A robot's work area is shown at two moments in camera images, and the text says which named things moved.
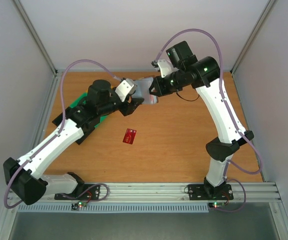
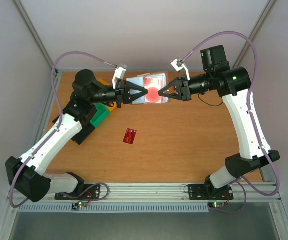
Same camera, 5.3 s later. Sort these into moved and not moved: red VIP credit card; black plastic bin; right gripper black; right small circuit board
Moved: right gripper black
Not moved: right small circuit board; black plastic bin; red VIP credit card
